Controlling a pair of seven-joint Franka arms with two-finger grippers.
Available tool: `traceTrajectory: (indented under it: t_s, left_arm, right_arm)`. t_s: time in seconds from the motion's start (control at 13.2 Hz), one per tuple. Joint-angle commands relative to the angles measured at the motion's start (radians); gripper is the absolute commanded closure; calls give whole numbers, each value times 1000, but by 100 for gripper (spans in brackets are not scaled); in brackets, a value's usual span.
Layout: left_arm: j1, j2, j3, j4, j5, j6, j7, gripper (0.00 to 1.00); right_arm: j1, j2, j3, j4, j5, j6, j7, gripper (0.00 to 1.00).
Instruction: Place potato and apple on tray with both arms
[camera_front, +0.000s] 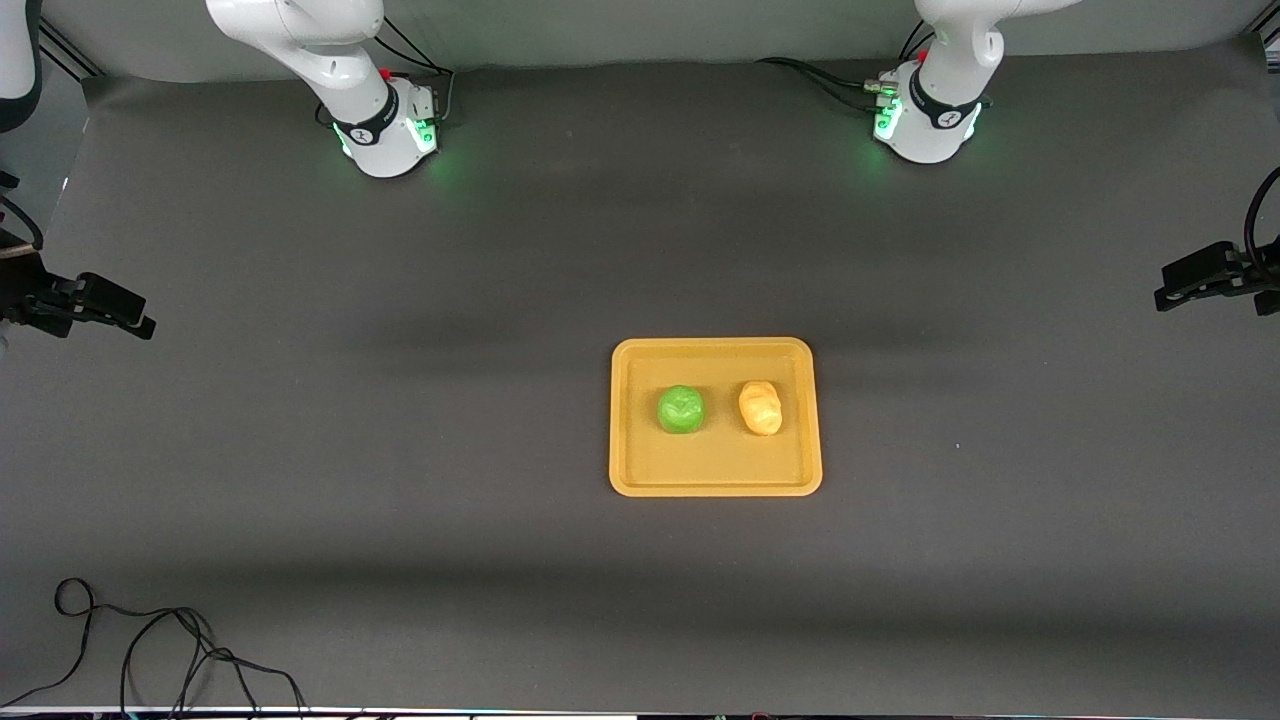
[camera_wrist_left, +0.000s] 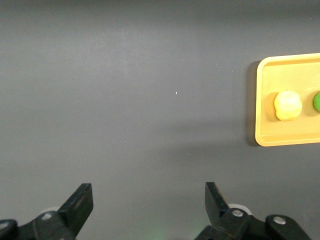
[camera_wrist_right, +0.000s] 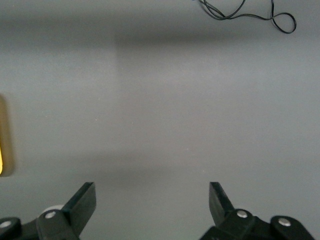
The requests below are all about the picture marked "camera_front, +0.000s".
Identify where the yellow potato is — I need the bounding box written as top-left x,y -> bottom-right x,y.
738,379 -> 784,437

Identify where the green apple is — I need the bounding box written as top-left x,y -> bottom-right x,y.
656,385 -> 707,436

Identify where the yellow plastic tray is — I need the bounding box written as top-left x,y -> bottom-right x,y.
609,337 -> 823,498

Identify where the dark grey table mat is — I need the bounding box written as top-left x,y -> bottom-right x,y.
0,35 -> 1280,714

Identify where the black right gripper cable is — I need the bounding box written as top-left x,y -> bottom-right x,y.
0,170 -> 47,253

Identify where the thin black loose cable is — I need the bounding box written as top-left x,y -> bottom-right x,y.
0,577 -> 311,717

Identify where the black right arm base cable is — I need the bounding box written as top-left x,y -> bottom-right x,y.
316,14 -> 458,129

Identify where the black arm base cable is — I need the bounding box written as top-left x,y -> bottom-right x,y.
754,16 -> 938,111
316,14 -> 458,129

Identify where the black left arm base cable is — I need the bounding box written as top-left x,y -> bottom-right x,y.
754,16 -> 938,111

